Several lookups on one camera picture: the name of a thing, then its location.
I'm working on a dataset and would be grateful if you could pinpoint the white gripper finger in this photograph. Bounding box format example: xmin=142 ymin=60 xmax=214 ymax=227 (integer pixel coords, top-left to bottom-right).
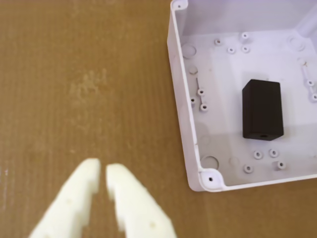
xmin=106 ymin=163 xmax=178 ymax=238
xmin=28 ymin=158 xmax=101 ymax=238

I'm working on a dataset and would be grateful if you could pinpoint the black rectangular block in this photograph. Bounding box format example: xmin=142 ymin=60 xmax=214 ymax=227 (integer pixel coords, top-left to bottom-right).
xmin=242 ymin=79 xmax=285 ymax=140

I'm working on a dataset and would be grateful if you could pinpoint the pale lilac plastic box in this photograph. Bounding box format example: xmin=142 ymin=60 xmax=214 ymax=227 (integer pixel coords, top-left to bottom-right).
xmin=166 ymin=0 xmax=317 ymax=193

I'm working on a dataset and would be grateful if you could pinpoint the brown cardboard sheet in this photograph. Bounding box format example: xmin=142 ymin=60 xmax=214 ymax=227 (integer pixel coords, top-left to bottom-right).
xmin=0 ymin=0 xmax=317 ymax=238

